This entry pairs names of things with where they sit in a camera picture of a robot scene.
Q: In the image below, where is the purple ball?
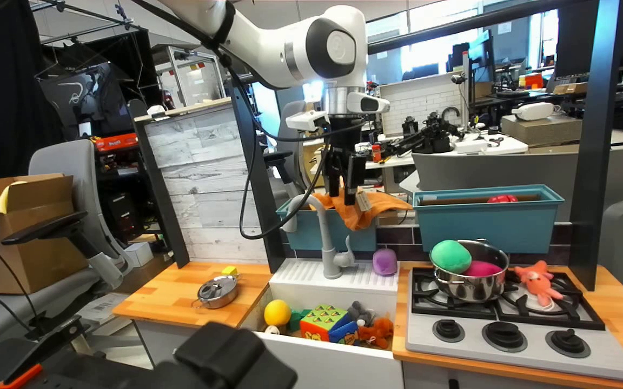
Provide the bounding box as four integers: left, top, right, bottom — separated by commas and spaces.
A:
370, 245, 400, 279

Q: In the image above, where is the grey toy stove top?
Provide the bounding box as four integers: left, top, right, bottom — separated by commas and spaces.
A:
405, 266, 623, 384

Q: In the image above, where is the metal pot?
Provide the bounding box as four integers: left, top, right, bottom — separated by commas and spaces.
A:
430, 238, 513, 304

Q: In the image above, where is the yellow ball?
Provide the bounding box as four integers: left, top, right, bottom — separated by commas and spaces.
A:
261, 298, 294, 331

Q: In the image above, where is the white toy sink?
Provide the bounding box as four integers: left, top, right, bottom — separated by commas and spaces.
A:
255, 257, 406, 389

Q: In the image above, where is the green toy piece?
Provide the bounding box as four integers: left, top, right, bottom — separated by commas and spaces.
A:
285, 306, 312, 334

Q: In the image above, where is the orange plastic toy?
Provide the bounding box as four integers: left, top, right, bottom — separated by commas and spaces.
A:
350, 315, 395, 351

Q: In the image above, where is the colourful puzzle cube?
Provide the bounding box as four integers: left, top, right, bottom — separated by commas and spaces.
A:
296, 303, 358, 344

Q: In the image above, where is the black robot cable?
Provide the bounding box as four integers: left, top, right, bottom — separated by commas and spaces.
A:
232, 71, 329, 243

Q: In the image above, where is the red toy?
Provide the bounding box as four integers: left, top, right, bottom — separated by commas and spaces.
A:
485, 191, 520, 207

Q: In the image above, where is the orange handled black clamp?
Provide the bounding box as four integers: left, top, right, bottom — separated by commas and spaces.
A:
0, 315, 91, 389

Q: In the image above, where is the grey office chair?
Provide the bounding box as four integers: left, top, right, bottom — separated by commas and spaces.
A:
0, 136, 157, 341

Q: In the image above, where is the green plush ball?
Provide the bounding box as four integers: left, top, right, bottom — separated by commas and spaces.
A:
429, 238, 473, 274

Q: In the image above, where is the round metal dish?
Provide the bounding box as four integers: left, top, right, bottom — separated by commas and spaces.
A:
194, 274, 243, 311

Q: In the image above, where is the black frame post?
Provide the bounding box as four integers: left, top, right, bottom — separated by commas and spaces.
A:
131, 116, 193, 268
569, 0, 623, 292
226, 71, 289, 274

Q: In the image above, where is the pink plush ball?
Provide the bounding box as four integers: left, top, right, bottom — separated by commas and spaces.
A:
464, 258, 503, 280

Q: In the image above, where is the black rod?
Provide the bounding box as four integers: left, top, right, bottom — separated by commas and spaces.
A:
363, 0, 574, 56

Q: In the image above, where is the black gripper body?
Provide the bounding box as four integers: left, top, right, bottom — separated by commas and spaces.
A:
321, 124, 367, 174

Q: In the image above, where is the white board panel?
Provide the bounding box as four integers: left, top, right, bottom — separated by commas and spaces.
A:
141, 98, 271, 266

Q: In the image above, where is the grey toy piece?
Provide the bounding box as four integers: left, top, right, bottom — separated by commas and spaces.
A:
345, 298, 375, 329

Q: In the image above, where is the black mount block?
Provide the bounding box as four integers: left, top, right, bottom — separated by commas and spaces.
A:
172, 319, 300, 389

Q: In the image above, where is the orange plush toy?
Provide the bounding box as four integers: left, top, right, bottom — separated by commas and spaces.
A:
510, 257, 567, 309

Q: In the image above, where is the teal plastic planter box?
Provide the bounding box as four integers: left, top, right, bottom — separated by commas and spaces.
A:
410, 182, 567, 254
275, 191, 379, 254

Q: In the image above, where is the open cardboard box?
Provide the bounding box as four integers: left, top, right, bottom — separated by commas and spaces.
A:
0, 171, 91, 296

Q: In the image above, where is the grey toy faucet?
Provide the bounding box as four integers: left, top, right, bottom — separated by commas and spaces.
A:
303, 191, 361, 280

